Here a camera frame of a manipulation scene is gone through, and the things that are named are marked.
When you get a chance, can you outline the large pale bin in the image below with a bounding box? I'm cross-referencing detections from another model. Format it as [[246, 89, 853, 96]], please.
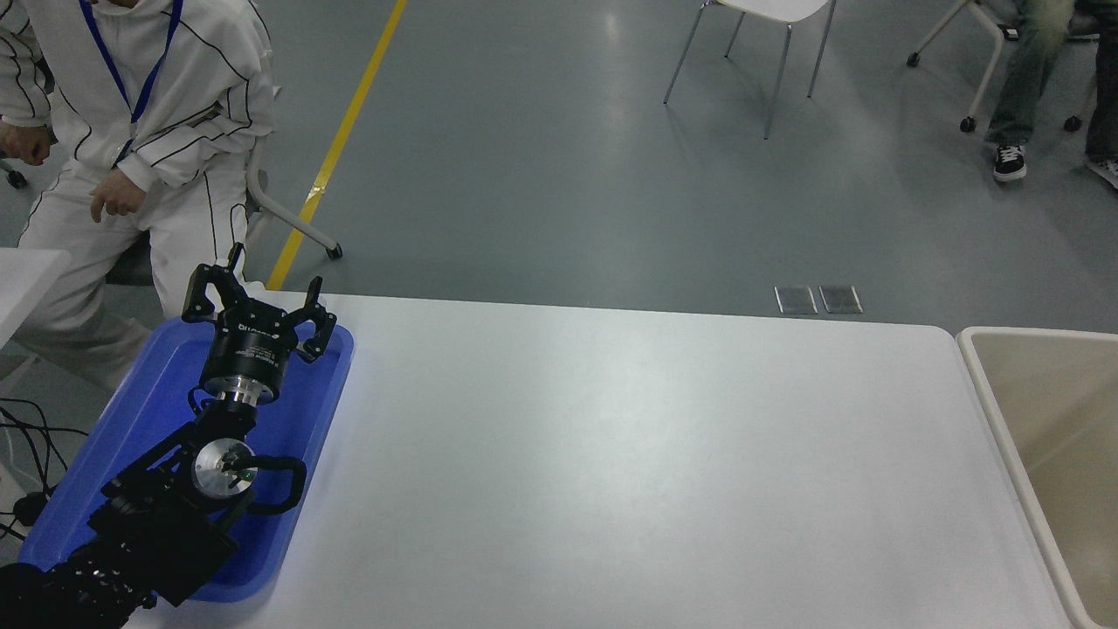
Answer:
[[955, 327, 1118, 629]]

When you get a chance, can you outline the white side desk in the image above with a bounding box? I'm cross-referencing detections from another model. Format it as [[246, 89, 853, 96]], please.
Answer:
[[0, 248, 71, 347]]

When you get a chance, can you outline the blue lanyard with badge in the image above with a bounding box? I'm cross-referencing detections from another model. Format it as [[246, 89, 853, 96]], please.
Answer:
[[79, 0, 184, 169]]

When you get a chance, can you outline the person's right hand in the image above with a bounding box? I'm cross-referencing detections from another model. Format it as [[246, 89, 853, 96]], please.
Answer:
[[0, 120, 52, 168]]

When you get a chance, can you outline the white wheeled chair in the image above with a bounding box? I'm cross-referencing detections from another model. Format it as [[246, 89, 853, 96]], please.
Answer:
[[906, 0, 1100, 135]]

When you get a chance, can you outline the person's left hand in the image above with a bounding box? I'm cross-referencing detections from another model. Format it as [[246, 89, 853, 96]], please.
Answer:
[[89, 167, 148, 222]]

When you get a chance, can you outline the grey wheeled office chair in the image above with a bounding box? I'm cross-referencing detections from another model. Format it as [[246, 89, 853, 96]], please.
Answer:
[[105, 86, 344, 287]]

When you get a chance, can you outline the seated person in green trousers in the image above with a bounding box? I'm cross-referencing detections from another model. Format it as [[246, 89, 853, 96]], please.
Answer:
[[984, 0, 1118, 190]]

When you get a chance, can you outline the blue plastic tray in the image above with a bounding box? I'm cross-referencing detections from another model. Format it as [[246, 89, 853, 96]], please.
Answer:
[[17, 316, 355, 605]]

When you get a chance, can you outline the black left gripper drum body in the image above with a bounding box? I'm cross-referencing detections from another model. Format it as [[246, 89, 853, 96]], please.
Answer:
[[201, 301, 307, 391]]

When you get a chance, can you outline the black floor cable bundle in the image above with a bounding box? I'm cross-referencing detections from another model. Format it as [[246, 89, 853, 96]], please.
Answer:
[[0, 397, 88, 543]]

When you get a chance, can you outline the white chair with metal legs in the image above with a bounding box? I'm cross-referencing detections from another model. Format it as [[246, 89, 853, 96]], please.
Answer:
[[663, 0, 838, 141]]

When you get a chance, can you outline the seated person in white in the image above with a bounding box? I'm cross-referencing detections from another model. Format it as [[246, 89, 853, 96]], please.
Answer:
[[0, 0, 277, 394]]

